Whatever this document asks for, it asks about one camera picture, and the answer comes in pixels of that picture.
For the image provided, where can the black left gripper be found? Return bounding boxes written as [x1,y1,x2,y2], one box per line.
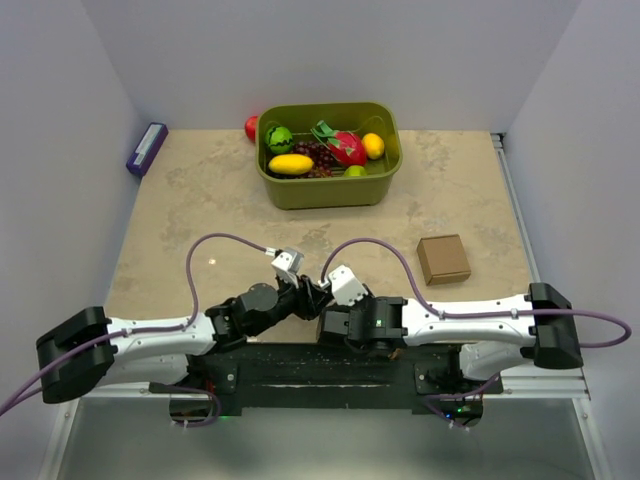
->
[248,271,335,337]

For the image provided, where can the brown cardboard box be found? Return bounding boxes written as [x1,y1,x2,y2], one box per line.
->
[388,349,403,361]

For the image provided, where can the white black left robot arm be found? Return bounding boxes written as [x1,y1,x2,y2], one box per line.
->
[36,275,333,404]

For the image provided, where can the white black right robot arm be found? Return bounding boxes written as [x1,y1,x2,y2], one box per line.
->
[317,283,583,393]

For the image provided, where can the small folded cardboard box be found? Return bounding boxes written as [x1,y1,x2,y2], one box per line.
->
[416,234,471,286]

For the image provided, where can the purple white rectangular box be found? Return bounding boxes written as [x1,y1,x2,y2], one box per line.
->
[126,122,169,178]

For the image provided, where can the yellow toy mango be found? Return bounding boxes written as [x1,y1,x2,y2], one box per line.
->
[268,154,314,176]

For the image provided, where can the green toy lime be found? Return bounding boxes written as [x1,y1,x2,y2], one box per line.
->
[343,165,368,178]

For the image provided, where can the purple toy grapes bunch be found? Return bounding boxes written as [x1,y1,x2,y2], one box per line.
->
[293,141,336,178]

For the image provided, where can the green plastic basket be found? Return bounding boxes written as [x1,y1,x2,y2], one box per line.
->
[255,102,402,210]

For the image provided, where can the pink toy dragon fruit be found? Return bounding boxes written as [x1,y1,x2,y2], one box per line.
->
[311,120,368,168]

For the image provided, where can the small toy watermelon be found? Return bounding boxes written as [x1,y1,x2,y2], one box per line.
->
[264,125,294,155]

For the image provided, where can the yellow toy lemon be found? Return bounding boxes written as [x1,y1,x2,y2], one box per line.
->
[361,133,385,160]

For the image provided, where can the red toy apple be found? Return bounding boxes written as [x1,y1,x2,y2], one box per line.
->
[244,115,258,143]

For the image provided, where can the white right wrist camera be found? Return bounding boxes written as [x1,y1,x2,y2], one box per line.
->
[319,265,369,307]

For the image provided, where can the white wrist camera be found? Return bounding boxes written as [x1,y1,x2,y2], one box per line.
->
[319,265,369,307]
[271,248,304,288]

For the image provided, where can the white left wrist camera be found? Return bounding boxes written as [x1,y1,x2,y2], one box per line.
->
[271,248,304,288]

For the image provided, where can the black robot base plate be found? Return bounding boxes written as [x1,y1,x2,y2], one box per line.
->
[147,342,504,417]

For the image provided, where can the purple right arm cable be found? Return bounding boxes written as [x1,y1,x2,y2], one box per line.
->
[319,237,632,349]

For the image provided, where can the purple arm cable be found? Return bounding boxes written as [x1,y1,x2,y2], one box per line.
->
[319,237,632,349]
[0,233,276,419]

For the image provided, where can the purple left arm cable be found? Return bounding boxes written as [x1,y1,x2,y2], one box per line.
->
[0,233,276,419]

